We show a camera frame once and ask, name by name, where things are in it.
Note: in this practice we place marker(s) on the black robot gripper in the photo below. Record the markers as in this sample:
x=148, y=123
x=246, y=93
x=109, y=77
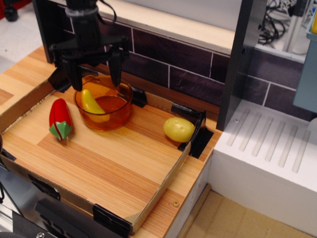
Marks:
x=89, y=45

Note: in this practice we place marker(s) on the yellow plastic toy banana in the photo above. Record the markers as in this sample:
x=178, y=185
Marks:
x=94, y=110

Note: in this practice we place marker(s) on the orange transparent plastic pot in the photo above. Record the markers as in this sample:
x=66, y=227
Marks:
x=116, y=101

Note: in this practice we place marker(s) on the cardboard fence with black tape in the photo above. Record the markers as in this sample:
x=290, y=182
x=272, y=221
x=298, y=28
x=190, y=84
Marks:
x=135, y=171

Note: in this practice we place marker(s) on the red toy chili pepper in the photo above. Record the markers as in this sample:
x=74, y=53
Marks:
x=60, y=120

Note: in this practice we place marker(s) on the black caster wheel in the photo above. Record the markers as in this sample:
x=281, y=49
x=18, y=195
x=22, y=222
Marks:
x=11, y=14

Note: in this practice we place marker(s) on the yellow toy potato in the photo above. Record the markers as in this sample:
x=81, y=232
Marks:
x=178, y=129

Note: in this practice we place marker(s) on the white toy sink drainboard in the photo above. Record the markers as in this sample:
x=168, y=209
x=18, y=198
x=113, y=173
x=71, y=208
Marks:
x=267, y=161

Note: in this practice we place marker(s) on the teal plastic bin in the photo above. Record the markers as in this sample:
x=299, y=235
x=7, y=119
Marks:
x=306, y=94

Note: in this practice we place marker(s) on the dark grey vertical post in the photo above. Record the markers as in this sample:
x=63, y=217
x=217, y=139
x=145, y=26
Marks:
x=247, y=33

